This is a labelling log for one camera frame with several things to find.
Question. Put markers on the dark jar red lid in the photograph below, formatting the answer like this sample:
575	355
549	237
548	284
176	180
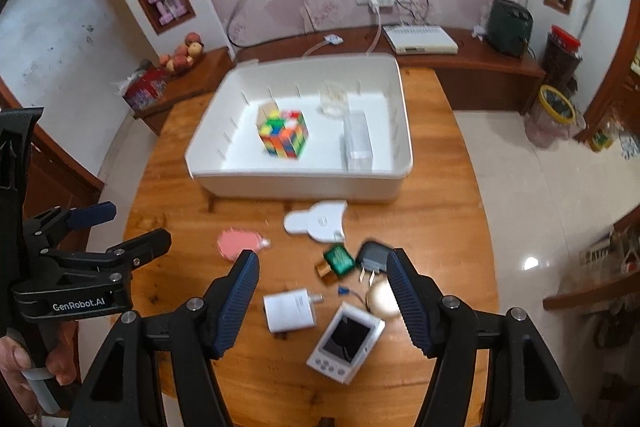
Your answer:
560	61

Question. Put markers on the white charger with cable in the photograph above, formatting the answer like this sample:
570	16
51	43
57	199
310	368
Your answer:
335	40

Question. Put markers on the translucent plastic swab box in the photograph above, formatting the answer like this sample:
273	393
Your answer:
358	148

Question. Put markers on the white handheld electronic device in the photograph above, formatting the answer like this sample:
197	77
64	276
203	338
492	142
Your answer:
346	343

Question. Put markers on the black wall charger plug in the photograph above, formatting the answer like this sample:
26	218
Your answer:
371	259

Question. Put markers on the white rabbit shaped gadget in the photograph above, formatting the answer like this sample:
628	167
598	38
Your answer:
323	222

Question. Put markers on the green perfume bottle gold cap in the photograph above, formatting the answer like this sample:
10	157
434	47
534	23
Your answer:
336	263

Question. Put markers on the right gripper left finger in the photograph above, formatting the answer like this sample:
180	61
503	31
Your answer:
227	300

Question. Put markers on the person's left hand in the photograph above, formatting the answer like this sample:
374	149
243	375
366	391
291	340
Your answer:
60	363

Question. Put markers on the white power bank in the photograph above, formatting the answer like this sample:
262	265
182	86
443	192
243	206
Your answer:
291	310

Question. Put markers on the gold oval compact case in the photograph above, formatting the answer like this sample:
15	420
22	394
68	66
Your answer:
381	302

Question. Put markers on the dark green toaster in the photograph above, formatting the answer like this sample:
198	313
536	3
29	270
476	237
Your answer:
509	27

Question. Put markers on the pink round comb mirror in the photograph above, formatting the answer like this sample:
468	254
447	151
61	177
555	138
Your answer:
232	242

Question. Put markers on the white set-top box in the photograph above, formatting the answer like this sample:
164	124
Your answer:
423	40

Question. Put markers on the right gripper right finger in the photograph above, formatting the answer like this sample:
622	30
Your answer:
418	298

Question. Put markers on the clear small plastic bag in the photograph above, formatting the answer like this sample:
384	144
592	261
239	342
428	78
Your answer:
334	99

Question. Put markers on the white plastic storage bin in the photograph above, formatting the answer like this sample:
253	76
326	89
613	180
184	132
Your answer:
227	157

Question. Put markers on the bowl of peaches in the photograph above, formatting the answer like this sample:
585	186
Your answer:
184	56

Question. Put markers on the bin with yellow rim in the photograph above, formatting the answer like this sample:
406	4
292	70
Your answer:
552	118

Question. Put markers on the pink dumbbells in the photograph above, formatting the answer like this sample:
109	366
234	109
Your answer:
169	10

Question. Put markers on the colourful rubik's cube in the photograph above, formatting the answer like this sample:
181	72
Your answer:
283	133

